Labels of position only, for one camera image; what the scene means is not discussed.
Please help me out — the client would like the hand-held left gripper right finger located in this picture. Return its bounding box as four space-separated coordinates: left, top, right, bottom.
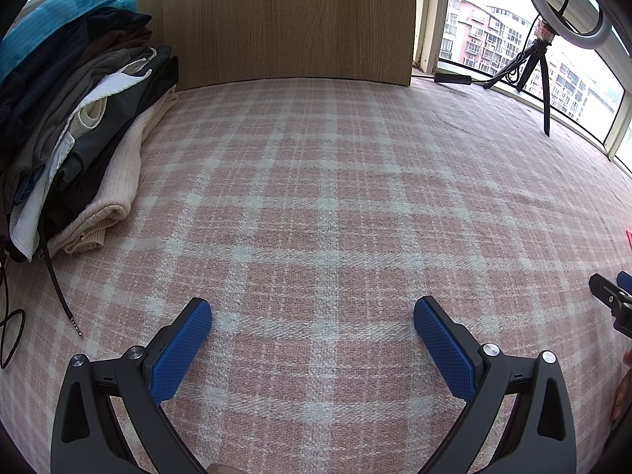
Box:
414 296 576 474

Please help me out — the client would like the pink plaid mat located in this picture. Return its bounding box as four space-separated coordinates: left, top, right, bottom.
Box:
0 76 632 474

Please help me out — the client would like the black tripod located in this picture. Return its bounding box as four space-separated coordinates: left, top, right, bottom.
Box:
483 39 556 137

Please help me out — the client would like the thin black cable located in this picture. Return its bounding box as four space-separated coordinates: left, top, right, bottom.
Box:
0 242 26 369

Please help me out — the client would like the white ring light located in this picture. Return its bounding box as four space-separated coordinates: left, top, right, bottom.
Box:
517 0 609 51

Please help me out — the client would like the person's right hand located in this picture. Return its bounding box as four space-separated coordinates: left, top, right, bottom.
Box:
611 352 632 423

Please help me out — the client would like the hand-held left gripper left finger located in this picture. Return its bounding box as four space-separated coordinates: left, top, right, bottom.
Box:
52 297 213 474

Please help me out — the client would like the ring light on tripod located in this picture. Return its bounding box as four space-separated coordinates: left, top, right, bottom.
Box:
438 0 625 124

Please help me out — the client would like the thick black cable with plug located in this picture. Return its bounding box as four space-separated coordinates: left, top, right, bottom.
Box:
37 222 85 338

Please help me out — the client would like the stack of folded clothes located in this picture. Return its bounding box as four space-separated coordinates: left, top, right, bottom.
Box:
0 0 179 262

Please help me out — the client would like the white window frame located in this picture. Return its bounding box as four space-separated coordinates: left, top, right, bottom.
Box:
412 0 632 175

